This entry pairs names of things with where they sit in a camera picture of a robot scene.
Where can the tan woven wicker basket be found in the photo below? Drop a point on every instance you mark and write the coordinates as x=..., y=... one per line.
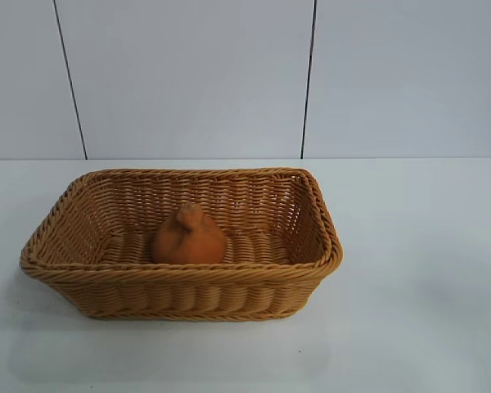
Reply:
x=188, y=290

